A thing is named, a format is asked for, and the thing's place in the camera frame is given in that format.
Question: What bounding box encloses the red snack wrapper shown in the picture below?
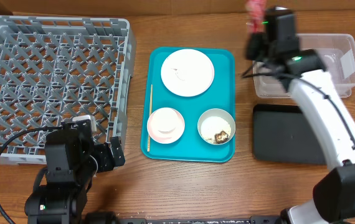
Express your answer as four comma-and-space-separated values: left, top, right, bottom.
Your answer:
245, 0, 267, 33

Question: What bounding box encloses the large white plate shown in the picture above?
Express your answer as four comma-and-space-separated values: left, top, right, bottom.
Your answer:
161, 49, 215, 97

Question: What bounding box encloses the grey-white bowl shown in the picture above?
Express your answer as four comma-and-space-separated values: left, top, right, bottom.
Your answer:
197, 108, 236, 145

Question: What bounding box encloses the brown food piece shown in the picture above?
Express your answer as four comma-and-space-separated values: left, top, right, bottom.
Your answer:
214, 131, 229, 144

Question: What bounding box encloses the white cup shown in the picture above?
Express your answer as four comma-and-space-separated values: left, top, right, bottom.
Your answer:
151, 108, 178, 134

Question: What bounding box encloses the rice pile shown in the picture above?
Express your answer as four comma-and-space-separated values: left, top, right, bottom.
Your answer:
200, 116, 232, 144

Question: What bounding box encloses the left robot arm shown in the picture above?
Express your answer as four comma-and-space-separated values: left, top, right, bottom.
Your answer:
24, 118, 116, 223

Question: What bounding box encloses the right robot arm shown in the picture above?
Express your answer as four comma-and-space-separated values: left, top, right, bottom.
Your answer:
246, 32, 355, 223

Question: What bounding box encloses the grey dishwasher rack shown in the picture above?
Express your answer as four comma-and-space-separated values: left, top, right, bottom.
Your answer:
0, 16, 136, 164

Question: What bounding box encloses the wooden chopstick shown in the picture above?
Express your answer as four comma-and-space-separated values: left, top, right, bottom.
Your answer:
147, 84, 153, 152

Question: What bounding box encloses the teal plastic tray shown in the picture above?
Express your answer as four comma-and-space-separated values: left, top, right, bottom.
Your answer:
140, 47, 235, 163

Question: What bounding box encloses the black tray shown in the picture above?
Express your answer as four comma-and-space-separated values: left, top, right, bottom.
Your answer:
252, 104, 326, 165

